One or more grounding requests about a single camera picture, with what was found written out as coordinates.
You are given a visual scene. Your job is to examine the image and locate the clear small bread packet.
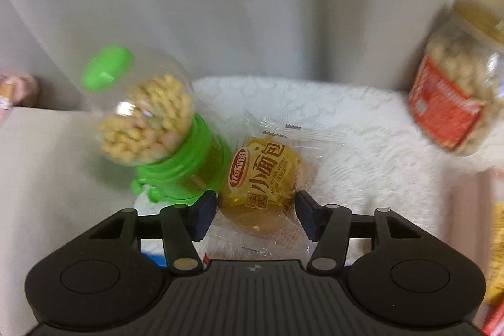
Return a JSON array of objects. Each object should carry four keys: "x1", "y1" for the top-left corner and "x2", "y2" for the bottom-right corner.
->
[{"x1": 197, "y1": 111, "x2": 344, "y2": 263}]

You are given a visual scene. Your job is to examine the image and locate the pink gift box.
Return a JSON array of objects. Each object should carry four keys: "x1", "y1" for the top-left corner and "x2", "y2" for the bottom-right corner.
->
[{"x1": 447, "y1": 168, "x2": 503, "y2": 330}]

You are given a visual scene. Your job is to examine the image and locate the glass peanut jar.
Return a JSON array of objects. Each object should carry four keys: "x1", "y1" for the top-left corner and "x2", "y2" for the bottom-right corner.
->
[{"x1": 408, "y1": 0, "x2": 503, "y2": 156}]

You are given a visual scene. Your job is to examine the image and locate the green candy dispenser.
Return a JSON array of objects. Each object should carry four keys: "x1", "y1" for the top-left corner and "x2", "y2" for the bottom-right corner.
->
[{"x1": 81, "y1": 44, "x2": 231, "y2": 205}]

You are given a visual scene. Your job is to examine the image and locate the beige sofa armrest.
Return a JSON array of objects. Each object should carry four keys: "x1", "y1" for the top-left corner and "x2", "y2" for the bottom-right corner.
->
[{"x1": 1, "y1": 107, "x2": 135, "y2": 335}]

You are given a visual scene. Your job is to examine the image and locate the yellow snack bag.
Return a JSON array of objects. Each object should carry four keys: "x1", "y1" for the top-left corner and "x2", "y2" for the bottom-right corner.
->
[{"x1": 485, "y1": 202, "x2": 503, "y2": 305}]

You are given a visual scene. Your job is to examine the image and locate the blue white snack bag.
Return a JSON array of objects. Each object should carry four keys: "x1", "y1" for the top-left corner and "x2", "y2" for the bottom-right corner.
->
[{"x1": 142, "y1": 252, "x2": 168, "y2": 268}]

